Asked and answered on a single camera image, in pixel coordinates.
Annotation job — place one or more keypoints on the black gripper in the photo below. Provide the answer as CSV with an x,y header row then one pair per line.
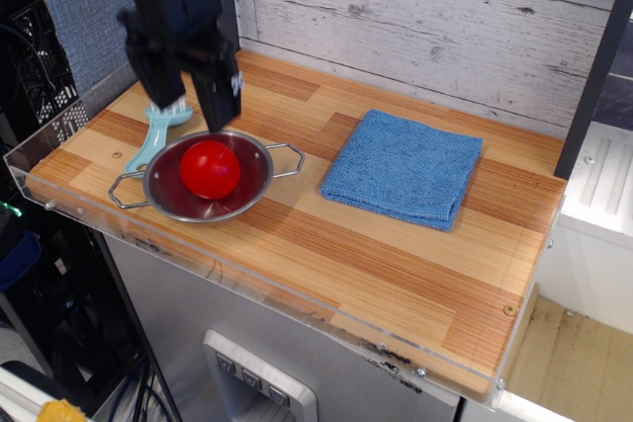
x,y
165,37

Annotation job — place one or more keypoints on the red ball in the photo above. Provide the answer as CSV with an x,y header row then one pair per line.
x,y
210,169

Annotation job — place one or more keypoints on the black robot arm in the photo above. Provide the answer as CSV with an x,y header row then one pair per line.
x,y
168,37

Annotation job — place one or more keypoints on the blue folded cloth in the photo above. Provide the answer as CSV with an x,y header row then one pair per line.
x,y
404,169

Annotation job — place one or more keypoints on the yellow object at corner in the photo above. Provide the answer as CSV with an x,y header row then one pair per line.
x,y
60,411

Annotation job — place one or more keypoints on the light blue scrub brush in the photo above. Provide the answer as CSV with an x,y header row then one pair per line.
x,y
160,121

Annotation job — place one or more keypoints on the black plastic crate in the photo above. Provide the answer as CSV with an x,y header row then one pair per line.
x,y
36,81

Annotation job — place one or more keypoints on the clear acrylic table guard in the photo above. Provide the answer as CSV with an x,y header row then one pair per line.
x,y
443,308

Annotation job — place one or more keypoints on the steel toy appliance cabinet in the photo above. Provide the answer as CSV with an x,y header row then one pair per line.
x,y
175,308

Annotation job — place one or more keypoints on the white grooved sink unit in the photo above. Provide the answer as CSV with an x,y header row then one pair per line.
x,y
586,265

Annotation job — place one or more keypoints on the steel bowl with handles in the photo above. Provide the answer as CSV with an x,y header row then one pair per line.
x,y
164,190

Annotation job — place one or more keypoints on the dark right vertical post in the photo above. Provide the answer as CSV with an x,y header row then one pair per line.
x,y
609,44

